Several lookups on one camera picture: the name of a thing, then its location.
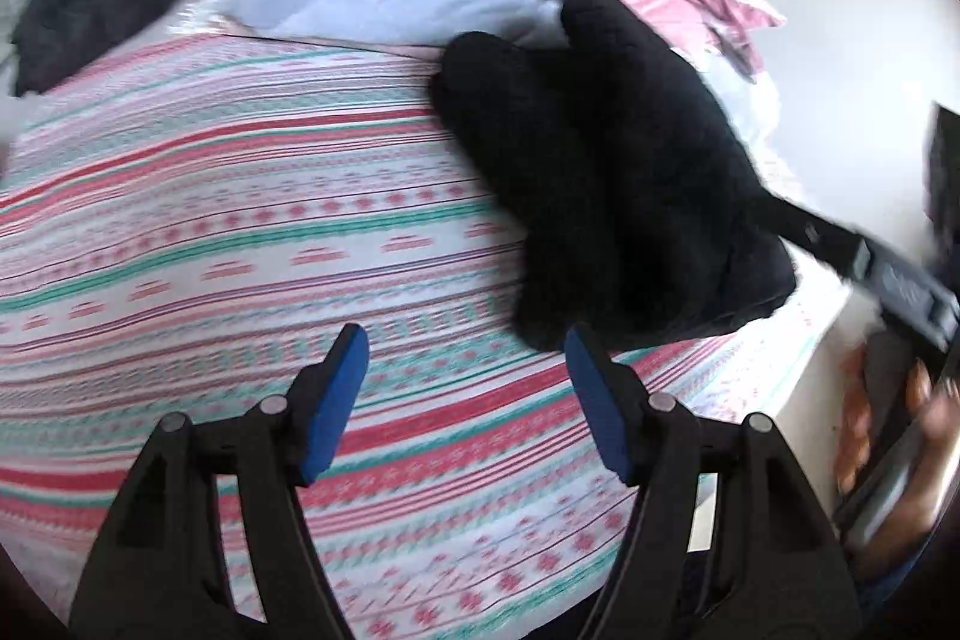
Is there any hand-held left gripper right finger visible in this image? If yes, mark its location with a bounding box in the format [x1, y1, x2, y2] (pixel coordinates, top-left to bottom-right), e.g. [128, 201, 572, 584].
[562, 323, 860, 640]

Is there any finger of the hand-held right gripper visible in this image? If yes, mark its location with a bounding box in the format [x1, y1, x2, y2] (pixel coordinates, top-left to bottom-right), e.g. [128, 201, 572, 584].
[765, 197, 875, 281]

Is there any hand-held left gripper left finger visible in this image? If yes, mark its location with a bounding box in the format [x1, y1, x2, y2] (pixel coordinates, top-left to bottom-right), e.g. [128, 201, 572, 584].
[67, 322, 372, 640]

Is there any black quilted coat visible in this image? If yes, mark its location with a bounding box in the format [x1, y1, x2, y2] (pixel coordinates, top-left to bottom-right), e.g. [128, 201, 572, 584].
[429, 0, 797, 352]

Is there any person's right hand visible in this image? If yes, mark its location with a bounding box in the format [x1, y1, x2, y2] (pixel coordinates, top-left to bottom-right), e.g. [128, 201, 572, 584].
[834, 344, 960, 581]

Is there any dark box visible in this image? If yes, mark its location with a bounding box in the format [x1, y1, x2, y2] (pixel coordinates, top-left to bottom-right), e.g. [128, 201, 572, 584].
[926, 104, 960, 229]

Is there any striped patterned blanket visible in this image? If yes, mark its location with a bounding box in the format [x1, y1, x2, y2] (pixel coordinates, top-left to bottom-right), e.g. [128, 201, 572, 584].
[0, 36, 833, 640]

